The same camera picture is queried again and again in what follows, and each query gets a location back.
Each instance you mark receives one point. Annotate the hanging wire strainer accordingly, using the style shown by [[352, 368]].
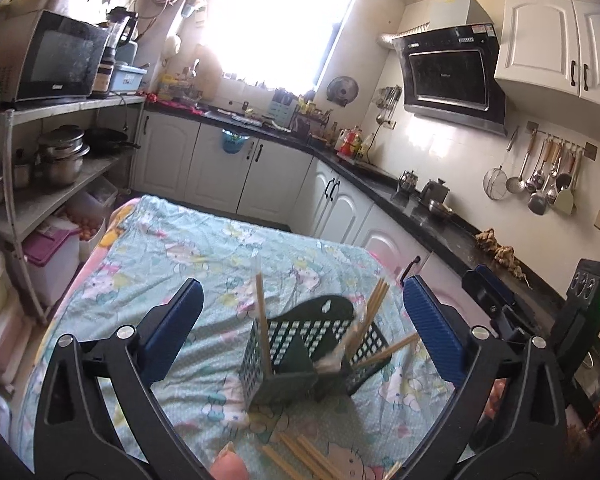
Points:
[[494, 180]]

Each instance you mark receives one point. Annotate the black blender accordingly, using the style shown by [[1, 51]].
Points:
[[121, 24]]

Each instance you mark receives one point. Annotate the small wall fan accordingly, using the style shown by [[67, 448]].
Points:
[[342, 90]]

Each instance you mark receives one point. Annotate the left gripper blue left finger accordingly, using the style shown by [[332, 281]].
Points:
[[74, 436]]

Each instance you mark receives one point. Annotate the blue plastic tray box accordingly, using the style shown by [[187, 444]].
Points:
[[126, 79]]

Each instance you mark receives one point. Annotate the stainless steel stacked pots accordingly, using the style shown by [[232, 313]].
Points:
[[62, 152]]

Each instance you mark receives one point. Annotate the bamboo chopstick pair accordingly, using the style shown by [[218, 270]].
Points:
[[263, 321], [387, 352], [369, 312], [281, 463], [311, 457]]

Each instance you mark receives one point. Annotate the black frying pan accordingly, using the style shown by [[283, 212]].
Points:
[[106, 142]]

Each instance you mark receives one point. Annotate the black microwave oven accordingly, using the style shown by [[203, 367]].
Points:
[[45, 56]]

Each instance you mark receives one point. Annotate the steel kettle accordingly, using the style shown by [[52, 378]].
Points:
[[435, 190]]

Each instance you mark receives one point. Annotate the white upper cabinet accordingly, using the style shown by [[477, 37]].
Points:
[[549, 61]]

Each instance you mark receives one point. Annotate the left hand fingers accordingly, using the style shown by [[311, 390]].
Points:
[[228, 465]]

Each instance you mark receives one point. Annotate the blue hanging door bin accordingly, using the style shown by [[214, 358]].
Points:
[[232, 142]]

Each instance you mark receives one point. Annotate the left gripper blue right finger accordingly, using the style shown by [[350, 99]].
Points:
[[506, 418]]

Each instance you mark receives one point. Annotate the hanging metal ladle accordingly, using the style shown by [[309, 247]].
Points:
[[515, 184]]

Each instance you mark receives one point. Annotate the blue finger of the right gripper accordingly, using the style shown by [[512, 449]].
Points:
[[505, 295]]

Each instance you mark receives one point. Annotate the metal storage shelf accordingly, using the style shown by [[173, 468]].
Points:
[[24, 211]]

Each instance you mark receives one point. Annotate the hanging green spatula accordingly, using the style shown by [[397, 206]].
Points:
[[564, 201]]

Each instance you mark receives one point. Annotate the dark green plastic utensil basket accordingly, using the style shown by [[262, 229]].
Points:
[[297, 341]]

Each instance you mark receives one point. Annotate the black range hood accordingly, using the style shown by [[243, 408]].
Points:
[[448, 67]]

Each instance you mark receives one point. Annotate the black tracker box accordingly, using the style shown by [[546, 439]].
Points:
[[584, 291]]

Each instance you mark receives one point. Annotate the small steel teapot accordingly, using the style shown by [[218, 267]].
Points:
[[407, 183]]

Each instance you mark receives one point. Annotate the hello kitty patterned tablecloth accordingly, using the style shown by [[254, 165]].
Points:
[[161, 245]]

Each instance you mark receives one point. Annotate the purple lidded storage box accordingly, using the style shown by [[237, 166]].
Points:
[[52, 257]]

